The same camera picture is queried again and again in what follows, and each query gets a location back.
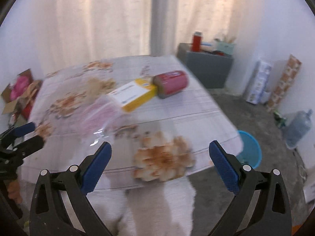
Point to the cream patterned curtain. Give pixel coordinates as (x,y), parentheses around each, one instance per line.
(98,17)

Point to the pink fluffy plush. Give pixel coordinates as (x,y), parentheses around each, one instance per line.
(21,86)

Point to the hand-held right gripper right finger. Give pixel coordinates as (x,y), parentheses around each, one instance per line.
(225,169)

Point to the pink cylindrical can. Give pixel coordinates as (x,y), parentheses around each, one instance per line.
(172,82)

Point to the orange patterned paper roll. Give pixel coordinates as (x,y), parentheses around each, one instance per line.
(285,83)

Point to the large clear water jug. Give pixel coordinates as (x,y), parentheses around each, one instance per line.
(297,127)

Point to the blue plastic wastebasket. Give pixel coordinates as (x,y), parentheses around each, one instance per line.
(251,152)

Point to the green shiny object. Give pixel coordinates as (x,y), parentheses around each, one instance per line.
(279,120)

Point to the open cardboard box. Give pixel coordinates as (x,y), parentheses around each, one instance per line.
(9,107)

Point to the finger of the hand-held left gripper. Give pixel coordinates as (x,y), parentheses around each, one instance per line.
(32,145)
(24,129)

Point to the yellow white carton box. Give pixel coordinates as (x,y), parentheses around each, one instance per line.
(134,95)

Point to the white blue tissue pack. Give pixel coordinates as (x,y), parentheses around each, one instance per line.
(258,83)

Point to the person's left hand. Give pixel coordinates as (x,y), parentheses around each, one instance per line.
(13,189)

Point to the grey cabinet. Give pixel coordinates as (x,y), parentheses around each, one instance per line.
(206,68)

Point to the red thermos bottle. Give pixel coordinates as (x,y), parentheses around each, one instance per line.
(196,43)

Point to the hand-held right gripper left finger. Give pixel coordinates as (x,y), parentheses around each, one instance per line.
(97,169)

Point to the clear plastic bag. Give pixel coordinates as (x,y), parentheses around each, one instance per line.
(101,115)

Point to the table with floral tablecloth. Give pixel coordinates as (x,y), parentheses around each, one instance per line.
(187,118)

